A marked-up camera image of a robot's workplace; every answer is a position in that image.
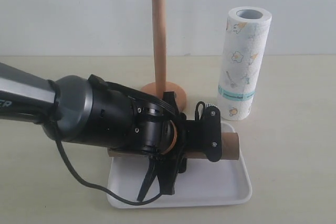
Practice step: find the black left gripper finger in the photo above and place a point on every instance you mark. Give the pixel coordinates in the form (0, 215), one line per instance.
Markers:
(167, 172)

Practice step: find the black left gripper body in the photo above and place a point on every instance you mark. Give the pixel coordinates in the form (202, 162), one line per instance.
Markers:
(166, 133)

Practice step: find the brown cardboard tube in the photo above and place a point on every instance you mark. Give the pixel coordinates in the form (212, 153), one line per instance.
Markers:
(230, 149)

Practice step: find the patterned paper towel roll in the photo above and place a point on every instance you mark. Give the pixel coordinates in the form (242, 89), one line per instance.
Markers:
(245, 40)

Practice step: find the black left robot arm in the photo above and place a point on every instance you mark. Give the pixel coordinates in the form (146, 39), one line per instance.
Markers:
(106, 114)

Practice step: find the wooden paper towel holder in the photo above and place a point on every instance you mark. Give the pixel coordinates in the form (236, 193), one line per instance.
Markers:
(160, 85)

